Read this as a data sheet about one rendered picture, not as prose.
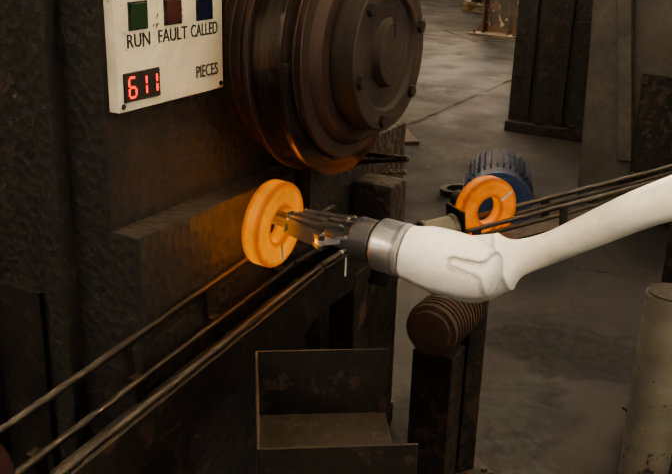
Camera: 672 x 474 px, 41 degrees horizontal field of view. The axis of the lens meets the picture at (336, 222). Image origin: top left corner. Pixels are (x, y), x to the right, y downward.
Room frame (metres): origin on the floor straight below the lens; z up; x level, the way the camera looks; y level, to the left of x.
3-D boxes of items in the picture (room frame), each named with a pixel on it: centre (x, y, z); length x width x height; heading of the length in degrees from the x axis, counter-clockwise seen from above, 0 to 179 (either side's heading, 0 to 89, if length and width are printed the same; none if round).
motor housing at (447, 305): (1.90, -0.27, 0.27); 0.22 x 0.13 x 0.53; 151
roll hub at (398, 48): (1.63, -0.07, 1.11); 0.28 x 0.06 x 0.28; 151
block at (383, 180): (1.88, -0.09, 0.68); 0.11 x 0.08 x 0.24; 61
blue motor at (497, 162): (3.84, -0.72, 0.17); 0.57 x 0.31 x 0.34; 171
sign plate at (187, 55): (1.43, 0.27, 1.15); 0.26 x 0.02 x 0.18; 151
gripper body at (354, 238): (1.42, -0.03, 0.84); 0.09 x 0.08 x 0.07; 61
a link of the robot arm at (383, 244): (1.38, -0.09, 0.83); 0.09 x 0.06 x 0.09; 151
